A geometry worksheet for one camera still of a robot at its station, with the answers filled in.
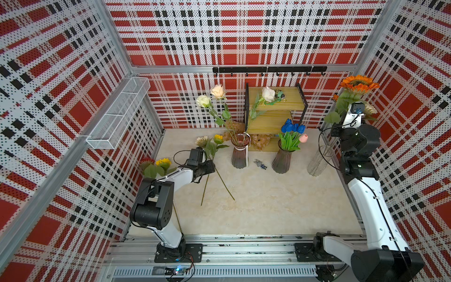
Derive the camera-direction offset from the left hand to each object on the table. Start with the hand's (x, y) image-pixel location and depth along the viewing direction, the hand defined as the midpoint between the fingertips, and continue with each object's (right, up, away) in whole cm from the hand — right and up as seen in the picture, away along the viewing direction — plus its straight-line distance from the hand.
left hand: (214, 166), depth 97 cm
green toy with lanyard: (+35, +37, -8) cm, 51 cm away
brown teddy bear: (+25, +15, +8) cm, 30 cm away
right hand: (+55, +24, -32) cm, 68 cm away
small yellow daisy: (-28, +1, +1) cm, 28 cm away
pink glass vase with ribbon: (+14, +6, -4) cm, 16 cm away
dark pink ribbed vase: (+38, +3, -3) cm, 38 cm away
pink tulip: (+42, +15, -21) cm, 49 cm away
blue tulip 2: (+36, +21, -18) cm, 46 cm away
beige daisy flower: (-8, +14, +11) cm, 20 cm away
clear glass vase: (+57, +3, -5) cm, 58 cm away
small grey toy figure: (+27, 0, +5) cm, 27 cm away
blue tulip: (+42, +19, -17) cm, 50 cm away
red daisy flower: (-36, -2, -1) cm, 36 cm away
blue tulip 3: (+40, +20, -15) cm, 47 cm away
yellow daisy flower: (-3, +11, +12) cm, 16 cm away
